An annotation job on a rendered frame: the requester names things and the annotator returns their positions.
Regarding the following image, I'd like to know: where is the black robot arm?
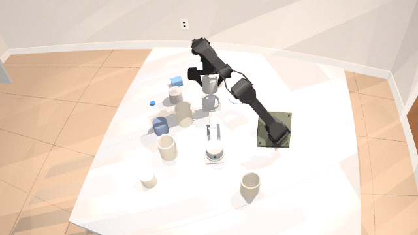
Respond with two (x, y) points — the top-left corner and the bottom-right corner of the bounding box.
(191, 37), (291, 145)

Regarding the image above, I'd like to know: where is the light blue block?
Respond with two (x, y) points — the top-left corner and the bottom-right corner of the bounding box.
(170, 76), (184, 87)

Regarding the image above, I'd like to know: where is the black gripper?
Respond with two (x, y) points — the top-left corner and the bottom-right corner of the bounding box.
(187, 62), (224, 87)

